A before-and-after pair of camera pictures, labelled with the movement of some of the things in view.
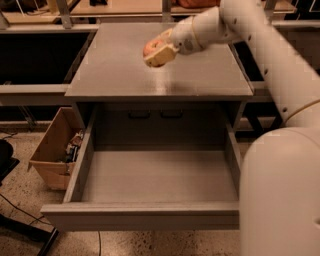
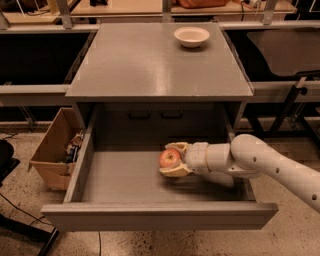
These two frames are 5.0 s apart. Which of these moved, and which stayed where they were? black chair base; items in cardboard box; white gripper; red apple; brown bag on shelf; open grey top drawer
Moved: white gripper; red apple
Stayed: items in cardboard box; black chair base; open grey top drawer; brown bag on shelf
